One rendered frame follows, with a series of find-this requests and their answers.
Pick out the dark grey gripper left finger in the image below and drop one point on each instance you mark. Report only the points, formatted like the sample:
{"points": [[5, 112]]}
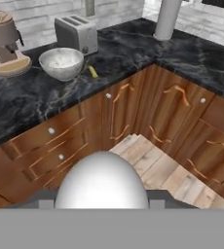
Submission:
{"points": [[45, 198]]}

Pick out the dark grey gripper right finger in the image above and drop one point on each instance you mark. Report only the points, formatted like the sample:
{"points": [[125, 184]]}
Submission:
{"points": [[156, 198]]}

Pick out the white egg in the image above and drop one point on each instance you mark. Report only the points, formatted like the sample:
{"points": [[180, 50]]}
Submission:
{"points": [[101, 183]]}

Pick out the white mixing bowl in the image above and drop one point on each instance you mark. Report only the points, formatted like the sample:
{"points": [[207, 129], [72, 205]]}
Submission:
{"points": [[61, 64]]}

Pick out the white drawer knob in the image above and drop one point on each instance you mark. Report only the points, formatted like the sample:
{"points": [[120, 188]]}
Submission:
{"points": [[51, 130], [61, 157]]}

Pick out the deep wooden drawer front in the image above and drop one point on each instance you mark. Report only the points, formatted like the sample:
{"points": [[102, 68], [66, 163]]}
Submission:
{"points": [[75, 152]]}

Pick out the shallow wooden drawer front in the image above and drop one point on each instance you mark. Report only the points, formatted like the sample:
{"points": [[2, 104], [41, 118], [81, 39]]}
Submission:
{"points": [[36, 137]]}

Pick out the wide wooden cupboard door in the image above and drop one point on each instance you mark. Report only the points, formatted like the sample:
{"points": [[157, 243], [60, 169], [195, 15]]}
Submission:
{"points": [[172, 113]]}

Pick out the narrow wooden cupboard door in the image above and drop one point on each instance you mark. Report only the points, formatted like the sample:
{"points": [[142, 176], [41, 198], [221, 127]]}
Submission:
{"points": [[123, 110]]}

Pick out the white cupboard knob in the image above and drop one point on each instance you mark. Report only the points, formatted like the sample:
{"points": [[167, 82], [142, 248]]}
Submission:
{"points": [[203, 100], [108, 95]]}

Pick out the small yellow stick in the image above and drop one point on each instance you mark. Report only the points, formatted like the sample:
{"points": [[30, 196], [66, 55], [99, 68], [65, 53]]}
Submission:
{"points": [[93, 72]]}

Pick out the beige coffee machine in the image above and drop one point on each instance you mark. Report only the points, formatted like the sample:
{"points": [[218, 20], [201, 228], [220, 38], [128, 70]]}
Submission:
{"points": [[3, 42]]}

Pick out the silver toaster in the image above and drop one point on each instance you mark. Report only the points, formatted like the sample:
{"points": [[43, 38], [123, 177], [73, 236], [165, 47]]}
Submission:
{"points": [[76, 34]]}

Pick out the white cylinder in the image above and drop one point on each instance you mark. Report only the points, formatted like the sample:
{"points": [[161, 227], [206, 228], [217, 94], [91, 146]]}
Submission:
{"points": [[168, 19]]}

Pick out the grey wall fitting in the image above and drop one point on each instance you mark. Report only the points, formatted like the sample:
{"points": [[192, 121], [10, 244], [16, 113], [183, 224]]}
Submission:
{"points": [[90, 7]]}

